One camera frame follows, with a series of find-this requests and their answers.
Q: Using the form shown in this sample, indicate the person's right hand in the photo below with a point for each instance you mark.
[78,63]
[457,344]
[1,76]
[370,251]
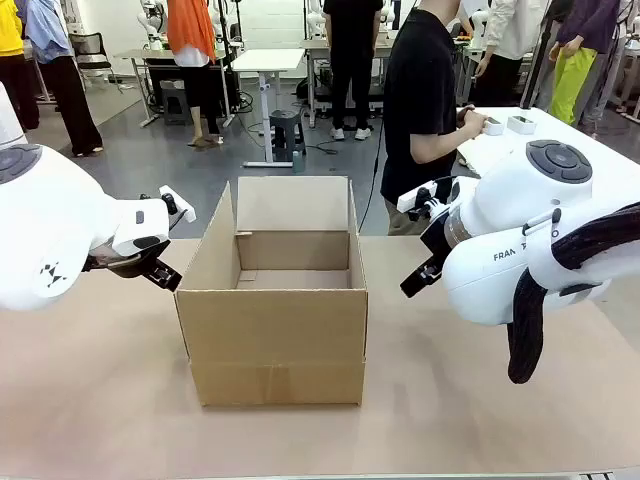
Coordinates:
[475,125]

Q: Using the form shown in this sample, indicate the grey workbench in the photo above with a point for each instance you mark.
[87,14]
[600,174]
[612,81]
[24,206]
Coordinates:
[320,65]
[155,60]

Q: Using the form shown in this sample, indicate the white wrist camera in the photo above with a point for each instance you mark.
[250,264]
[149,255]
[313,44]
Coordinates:
[415,197]
[182,210]

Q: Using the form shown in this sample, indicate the person's left hand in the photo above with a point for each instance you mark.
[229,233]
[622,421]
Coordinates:
[466,111]

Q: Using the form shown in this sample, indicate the brown cardboard box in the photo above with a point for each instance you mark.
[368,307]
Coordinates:
[275,325]

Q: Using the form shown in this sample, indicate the person in yellow shirt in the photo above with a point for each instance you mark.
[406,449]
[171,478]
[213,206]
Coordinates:
[12,65]

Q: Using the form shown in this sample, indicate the black office chair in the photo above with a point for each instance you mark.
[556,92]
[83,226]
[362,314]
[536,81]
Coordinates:
[92,55]

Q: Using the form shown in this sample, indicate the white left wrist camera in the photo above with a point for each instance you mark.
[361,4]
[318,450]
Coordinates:
[182,210]

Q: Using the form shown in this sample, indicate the teal drink bottle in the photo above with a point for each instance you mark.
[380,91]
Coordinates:
[298,162]

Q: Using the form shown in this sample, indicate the person in white jacket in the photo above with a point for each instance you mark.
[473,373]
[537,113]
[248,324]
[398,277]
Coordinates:
[510,45]

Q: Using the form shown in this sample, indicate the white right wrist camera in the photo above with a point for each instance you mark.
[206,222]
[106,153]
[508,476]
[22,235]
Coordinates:
[415,197]

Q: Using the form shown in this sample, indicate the person's right forearm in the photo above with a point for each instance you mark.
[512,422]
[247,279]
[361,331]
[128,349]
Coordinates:
[440,145]

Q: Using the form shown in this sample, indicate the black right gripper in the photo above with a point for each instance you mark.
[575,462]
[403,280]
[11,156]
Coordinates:
[437,240]

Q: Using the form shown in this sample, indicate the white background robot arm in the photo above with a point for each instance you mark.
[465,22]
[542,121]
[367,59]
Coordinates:
[479,30]
[152,25]
[316,20]

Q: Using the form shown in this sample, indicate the person in black clothes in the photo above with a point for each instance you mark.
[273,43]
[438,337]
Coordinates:
[352,60]

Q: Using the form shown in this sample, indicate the black stand pole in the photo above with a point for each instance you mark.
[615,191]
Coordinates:
[537,55]

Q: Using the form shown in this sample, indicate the white standing desk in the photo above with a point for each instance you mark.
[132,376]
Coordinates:
[267,62]

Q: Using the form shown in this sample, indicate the white side table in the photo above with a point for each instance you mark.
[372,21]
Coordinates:
[565,127]

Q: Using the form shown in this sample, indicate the person in orange top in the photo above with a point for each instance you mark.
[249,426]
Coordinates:
[192,45]

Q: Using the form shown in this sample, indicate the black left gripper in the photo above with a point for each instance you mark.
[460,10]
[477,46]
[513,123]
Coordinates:
[127,265]

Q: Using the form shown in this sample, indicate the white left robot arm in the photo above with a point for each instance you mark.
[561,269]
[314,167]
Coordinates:
[50,225]

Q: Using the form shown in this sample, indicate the person in blue shirt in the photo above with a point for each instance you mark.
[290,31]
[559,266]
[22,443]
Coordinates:
[70,100]

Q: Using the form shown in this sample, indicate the grey plastic stool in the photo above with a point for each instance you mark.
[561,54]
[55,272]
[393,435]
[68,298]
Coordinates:
[287,132]
[175,102]

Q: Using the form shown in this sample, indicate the person in black t-shirt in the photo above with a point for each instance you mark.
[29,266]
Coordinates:
[420,90]

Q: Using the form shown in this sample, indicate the person in lime trousers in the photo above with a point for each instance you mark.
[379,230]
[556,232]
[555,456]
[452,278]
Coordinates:
[575,75]

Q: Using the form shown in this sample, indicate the person in grey trousers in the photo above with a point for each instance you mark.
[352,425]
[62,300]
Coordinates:
[602,85]

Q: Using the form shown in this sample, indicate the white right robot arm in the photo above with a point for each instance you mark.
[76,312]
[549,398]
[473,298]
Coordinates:
[480,285]

